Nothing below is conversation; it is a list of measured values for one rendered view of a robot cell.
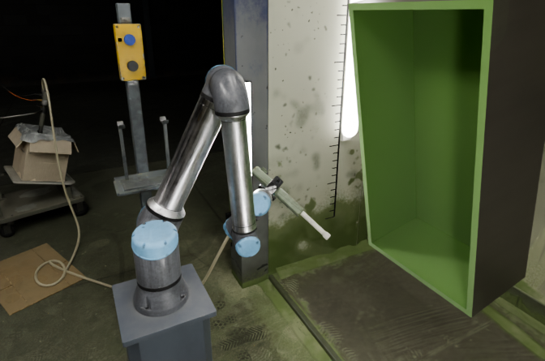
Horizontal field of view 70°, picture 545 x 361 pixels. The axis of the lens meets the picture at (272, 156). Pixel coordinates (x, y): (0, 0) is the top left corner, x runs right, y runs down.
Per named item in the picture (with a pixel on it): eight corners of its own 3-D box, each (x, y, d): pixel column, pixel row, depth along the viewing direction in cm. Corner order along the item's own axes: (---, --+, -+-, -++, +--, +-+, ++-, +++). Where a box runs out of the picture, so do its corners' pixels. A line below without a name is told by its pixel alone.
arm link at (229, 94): (250, 70, 118) (265, 256, 143) (242, 66, 130) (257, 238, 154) (212, 75, 116) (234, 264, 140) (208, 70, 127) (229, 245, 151)
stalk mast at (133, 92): (160, 285, 243) (128, 3, 186) (162, 290, 238) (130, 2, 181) (151, 288, 240) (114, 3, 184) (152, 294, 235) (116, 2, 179)
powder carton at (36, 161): (1, 163, 318) (7, 116, 313) (58, 166, 348) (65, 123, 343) (13, 183, 281) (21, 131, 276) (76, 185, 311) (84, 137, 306)
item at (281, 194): (226, 198, 186) (258, 163, 184) (228, 196, 190) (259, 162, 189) (301, 268, 184) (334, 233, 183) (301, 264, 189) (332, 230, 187)
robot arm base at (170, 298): (139, 324, 127) (135, 299, 123) (130, 290, 143) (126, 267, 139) (195, 305, 135) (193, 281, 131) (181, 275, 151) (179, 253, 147)
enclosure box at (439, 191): (416, 217, 217) (412, -14, 165) (525, 277, 168) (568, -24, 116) (368, 244, 204) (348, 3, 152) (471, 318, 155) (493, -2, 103)
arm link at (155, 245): (135, 292, 126) (128, 246, 120) (137, 262, 142) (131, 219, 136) (182, 284, 130) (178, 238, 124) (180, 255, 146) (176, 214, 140)
